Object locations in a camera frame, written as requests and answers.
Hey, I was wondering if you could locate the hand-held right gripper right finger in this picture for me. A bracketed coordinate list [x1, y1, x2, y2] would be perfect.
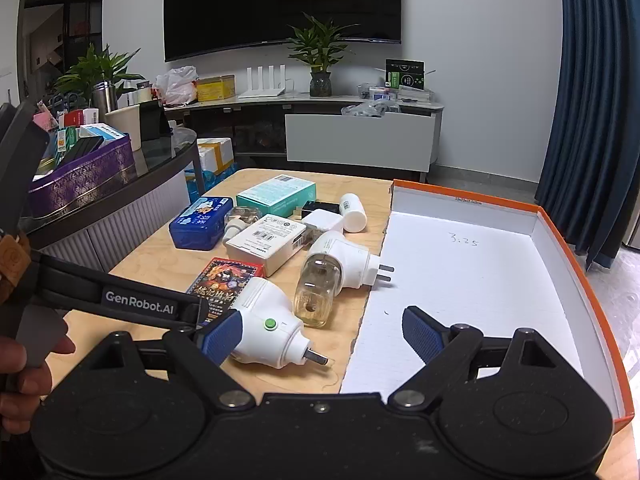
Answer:
[387, 306, 571, 409]

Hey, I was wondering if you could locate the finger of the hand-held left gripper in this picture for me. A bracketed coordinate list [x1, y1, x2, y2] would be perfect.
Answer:
[30, 251, 210, 331]

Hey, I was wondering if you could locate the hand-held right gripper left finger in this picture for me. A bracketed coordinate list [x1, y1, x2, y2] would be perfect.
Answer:
[75, 309, 256, 409]

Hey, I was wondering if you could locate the white repellent heater green button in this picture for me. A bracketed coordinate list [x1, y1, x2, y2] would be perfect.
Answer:
[227, 276, 333, 367]

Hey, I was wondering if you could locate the red card box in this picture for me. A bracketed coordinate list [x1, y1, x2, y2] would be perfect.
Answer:
[186, 257, 266, 323]

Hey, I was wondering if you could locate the orange rimmed white tray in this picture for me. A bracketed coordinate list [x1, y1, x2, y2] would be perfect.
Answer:
[340, 179, 633, 433]

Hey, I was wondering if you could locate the blue tin box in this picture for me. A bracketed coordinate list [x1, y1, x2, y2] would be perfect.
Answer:
[168, 196, 234, 251]

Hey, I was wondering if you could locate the clear glass liquid bottle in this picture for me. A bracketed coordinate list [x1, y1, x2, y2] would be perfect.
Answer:
[223, 206, 263, 241]

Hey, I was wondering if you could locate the white pill bottle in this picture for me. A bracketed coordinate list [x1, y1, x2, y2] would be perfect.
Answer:
[339, 193, 368, 233]

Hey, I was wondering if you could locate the white charger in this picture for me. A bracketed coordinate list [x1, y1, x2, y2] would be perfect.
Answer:
[301, 209, 346, 233]

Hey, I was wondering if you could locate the teal paper box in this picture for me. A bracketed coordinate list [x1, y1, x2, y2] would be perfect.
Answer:
[236, 175, 317, 219]

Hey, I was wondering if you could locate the black charger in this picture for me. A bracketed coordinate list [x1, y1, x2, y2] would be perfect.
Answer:
[292, 200, 341, 221]

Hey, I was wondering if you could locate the person's left hand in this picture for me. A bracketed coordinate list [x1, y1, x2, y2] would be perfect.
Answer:
[0, 336, 77, 437]

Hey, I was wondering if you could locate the purple patterned tin box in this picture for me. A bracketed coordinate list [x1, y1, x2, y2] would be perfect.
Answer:
[27, 132, 137, 221]

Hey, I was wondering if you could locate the blue and white medicine box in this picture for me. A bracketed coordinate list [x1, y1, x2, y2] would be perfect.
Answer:
[80, 123, 126, 142]

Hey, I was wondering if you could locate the dark glass coffee table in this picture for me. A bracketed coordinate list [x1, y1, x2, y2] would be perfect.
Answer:
[20, 127, 206, 271]

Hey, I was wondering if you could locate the steel thermos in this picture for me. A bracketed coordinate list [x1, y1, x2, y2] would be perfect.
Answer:
[91, 81, 119, 116]

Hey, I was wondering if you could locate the large leafy potted plant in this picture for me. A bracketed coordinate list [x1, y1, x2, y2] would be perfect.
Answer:
[52, 42, 146, 111]

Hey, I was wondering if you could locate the black tablet stand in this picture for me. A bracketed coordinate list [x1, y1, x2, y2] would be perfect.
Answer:
[139, 100, 173, 142]

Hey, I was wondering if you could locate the blue plastic bag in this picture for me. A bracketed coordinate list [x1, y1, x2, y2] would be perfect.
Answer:
[185, 162, 241, 196]

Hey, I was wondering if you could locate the white plastic bag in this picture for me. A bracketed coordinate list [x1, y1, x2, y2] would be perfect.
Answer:
[152, 65, 199, 107]

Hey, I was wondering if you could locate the white cabinet drawer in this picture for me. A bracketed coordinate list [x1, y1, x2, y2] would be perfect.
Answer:
[285, 112, 437, 173]

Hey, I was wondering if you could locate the tv cabinet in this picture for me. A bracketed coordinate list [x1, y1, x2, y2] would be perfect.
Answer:
[165, 92, 445, 183]

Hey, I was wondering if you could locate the clear plastic bag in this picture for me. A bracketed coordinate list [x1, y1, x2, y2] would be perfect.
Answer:
[341, 100, 401, 119]

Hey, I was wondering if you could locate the pile of small boxes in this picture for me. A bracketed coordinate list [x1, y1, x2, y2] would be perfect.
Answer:
[357, 82, 433, 106]

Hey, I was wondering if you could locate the white router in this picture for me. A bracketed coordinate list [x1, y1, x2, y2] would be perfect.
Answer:
[238, 64, 287, 99]

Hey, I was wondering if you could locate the green and black box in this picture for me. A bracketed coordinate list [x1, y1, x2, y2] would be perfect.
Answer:
[385, 58, 426, 91]

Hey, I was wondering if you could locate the dark blue curtain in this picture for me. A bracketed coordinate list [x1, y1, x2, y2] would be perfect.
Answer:
[534, 0, 640, 271]

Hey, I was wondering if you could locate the green plant in glass vase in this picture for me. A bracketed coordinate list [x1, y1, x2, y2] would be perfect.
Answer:
[286, 14, 361, 98]

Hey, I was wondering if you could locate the black television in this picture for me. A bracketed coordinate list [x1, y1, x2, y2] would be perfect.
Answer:
[163, 0, 402, 63]

